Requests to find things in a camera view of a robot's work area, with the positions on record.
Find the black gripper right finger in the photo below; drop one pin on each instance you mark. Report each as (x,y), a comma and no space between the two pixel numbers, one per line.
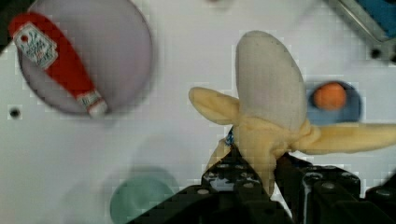
(330,195)

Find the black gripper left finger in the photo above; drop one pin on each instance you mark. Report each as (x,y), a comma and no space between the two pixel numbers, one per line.
(230,192)

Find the plush peeled banana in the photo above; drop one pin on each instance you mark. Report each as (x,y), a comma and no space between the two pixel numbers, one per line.
(269,115)

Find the green mug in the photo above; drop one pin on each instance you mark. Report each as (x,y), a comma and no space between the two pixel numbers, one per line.
(135,196)

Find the blue bowl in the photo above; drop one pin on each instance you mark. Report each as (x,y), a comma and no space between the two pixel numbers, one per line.
(351,112)

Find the orange plush ball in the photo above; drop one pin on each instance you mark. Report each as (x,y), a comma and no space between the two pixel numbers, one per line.
(330,96)

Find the black toaster oven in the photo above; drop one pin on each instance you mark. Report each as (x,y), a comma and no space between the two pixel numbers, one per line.
(373,21)

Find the grey round plate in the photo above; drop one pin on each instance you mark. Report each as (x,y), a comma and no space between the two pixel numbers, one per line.
(113,40)

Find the plush red ketchup bottle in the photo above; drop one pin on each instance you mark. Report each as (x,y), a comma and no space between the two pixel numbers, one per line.
(45,45)

